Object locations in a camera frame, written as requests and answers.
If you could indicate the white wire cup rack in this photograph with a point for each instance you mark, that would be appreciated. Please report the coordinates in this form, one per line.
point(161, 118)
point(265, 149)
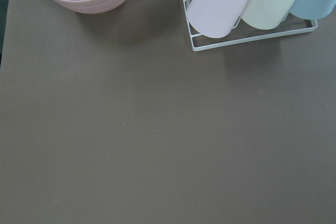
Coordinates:
point(242, 33)

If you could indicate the pink plastic cup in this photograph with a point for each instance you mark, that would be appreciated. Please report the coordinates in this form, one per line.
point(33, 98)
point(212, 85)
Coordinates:
point(214, 18)

